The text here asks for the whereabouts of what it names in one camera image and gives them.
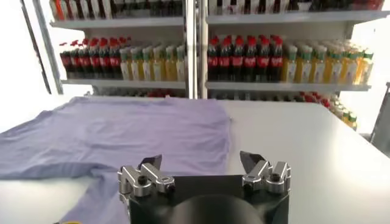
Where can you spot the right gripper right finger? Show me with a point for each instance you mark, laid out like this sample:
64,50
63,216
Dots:
259,173

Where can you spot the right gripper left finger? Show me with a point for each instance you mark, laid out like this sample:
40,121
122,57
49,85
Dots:
152,175

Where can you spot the purple t-shirt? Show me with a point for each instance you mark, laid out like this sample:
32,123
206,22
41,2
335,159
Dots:
122,134

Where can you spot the red cap cola bottle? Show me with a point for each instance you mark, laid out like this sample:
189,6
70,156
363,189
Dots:
213,62
114,62
75,62
84,62
94,62
250,62
104,62
276,62
263,62
66,62
237,62

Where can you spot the grey metal shelf rack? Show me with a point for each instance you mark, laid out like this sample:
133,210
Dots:
274,18
122,22

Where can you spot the dark grey window frame post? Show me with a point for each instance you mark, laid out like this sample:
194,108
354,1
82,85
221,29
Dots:
48,45

